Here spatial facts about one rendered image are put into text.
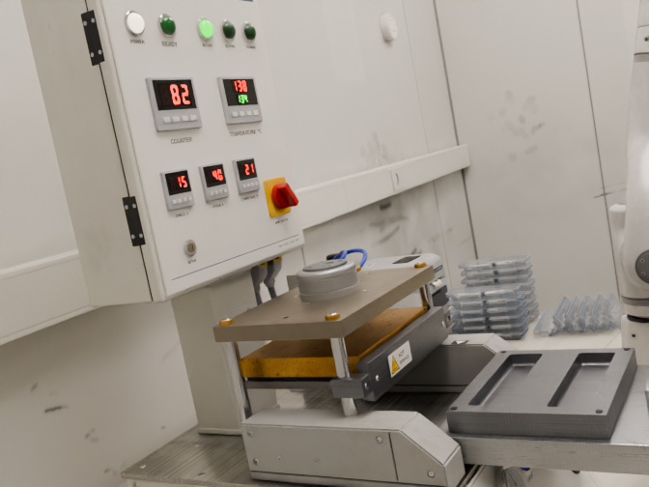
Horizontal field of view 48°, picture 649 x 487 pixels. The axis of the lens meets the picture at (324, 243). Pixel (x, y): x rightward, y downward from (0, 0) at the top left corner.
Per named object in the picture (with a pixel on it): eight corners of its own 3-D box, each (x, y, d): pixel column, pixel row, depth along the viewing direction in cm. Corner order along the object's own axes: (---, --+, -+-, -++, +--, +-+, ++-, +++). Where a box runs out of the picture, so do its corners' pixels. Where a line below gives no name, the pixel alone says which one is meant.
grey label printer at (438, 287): (347, 331, 201) (335, 272, 199) (380, 311, 217) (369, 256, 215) (428, 329, 187) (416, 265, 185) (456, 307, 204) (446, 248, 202)
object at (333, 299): (188, 397, 91) (166, 299, 90) (313, 325, 118) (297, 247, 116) (355, 400, 79) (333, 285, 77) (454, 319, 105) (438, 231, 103)
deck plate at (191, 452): (121, 478, 95) (119, 471, 95) (269, 382, 124) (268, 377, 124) (449, 511, 71) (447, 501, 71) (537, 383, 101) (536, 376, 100)
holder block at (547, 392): (448, 433, 78) (444, 410, 78) (502, 368, 95) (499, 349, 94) (609, 439, 69) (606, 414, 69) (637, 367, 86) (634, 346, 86)
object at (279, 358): (245, 388, 91) (230, 316, 90) (331, 334, 109) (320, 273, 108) (366, 389, 82) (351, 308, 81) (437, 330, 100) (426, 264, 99)
